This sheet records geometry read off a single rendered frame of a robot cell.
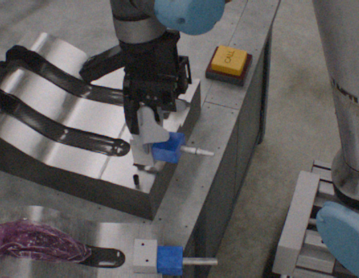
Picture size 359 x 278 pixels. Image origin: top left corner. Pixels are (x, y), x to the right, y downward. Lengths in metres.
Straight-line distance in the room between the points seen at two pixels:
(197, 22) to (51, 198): 0.54
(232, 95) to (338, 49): 0.78
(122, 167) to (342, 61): 0.63
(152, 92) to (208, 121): 0.31
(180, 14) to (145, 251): 0.41
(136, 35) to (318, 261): 0.41
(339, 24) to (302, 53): 2.04
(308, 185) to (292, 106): 1.42
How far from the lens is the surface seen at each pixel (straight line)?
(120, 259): 1.04
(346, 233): 0.63
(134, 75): 0.96
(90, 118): 1.17
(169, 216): 1.14
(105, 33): 1.46
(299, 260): 0.92
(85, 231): 1.07
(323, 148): 2.26
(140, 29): 0.89
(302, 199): 0.93
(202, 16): 0.77
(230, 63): 1.31
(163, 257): 1.02
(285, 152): 2.23
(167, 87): 0.93
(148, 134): 1.00
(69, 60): 1.26
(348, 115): 0.57
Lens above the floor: 1.77
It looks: 52 degrees down
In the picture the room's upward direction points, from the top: 3 degrees counter-clockwise
